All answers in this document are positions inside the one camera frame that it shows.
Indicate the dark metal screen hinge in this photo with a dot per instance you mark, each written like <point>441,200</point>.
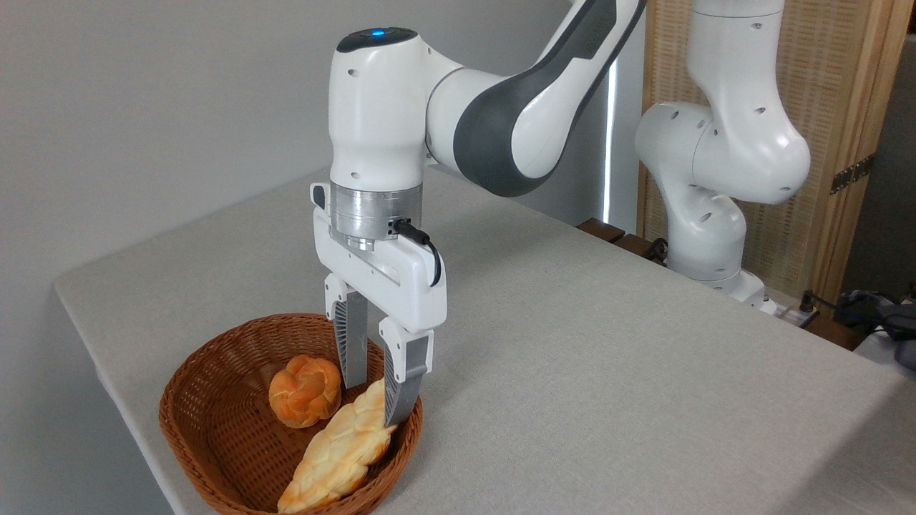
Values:
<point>851,174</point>

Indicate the round orange bread roll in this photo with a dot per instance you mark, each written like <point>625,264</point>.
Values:
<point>304,392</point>

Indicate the wooden folding screen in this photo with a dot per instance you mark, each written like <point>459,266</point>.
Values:
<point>837,71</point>

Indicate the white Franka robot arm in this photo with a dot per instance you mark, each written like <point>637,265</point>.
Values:
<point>501,121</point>

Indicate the dark wooden block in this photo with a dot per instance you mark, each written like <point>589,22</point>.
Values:
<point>635,245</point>
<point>600,229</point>

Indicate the brown wicker basket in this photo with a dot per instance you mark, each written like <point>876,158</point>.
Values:
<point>215,422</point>

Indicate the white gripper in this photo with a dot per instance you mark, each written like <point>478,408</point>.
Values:
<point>401,279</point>

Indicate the dark grey bag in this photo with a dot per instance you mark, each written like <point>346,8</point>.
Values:
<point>891,325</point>

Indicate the long braided bread loaf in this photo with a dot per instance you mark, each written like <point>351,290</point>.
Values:
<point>343,450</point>

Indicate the white power strip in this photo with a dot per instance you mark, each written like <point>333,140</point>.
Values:
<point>796,315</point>

